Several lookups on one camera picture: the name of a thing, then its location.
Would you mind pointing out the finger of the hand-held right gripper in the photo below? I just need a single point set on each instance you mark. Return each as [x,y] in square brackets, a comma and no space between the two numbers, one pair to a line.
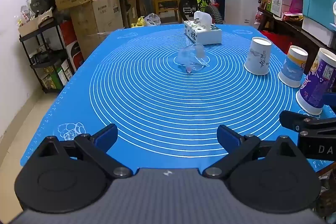
[330,98]
[309,124]

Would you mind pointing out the black bag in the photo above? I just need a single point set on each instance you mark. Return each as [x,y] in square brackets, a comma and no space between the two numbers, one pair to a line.
[39,2]

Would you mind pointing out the dark wooden side table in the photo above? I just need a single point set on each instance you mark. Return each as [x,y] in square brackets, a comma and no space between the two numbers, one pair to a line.
[286,27]

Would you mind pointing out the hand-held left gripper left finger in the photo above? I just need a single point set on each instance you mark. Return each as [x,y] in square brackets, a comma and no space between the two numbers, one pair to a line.
[107,135]

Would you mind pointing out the clear plastic cup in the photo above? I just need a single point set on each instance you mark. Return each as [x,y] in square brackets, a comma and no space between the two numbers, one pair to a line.
[193,57]

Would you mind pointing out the yellow and blue paper cup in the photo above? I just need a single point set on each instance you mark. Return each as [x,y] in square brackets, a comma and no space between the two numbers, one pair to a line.
[292,67]

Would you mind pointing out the purple paper cup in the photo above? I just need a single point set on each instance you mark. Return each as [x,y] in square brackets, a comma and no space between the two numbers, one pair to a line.
[315,87]

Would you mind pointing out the white plastic bag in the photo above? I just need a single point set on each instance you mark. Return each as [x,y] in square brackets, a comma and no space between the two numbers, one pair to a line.
[152,19]

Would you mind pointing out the green and white carton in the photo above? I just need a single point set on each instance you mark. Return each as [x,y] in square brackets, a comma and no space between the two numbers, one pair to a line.
[278,2]

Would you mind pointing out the yellow plastic toy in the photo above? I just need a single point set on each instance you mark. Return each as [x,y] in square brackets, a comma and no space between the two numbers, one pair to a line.
[138,22]

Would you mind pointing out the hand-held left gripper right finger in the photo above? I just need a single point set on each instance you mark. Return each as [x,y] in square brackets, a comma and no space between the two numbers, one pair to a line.
[227,136]

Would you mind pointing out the white patterned tissue box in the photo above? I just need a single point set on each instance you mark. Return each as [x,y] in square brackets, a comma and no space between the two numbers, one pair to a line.
[203,35]

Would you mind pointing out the red and white box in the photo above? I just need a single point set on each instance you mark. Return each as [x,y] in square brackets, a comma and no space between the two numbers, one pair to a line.
[72,50]

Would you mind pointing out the blue silicone mat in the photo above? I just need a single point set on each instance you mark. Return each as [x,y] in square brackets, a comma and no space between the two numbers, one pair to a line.
[157,98]

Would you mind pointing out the white floral paper cup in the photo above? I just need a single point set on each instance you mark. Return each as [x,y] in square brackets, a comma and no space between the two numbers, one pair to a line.
[257,57]

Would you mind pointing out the large brown cardboard box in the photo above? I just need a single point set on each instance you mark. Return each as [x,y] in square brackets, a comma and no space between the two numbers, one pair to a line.
[99,16]

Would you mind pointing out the black metal shelf rack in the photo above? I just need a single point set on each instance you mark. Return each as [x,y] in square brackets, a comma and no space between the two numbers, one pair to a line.
[34,61]

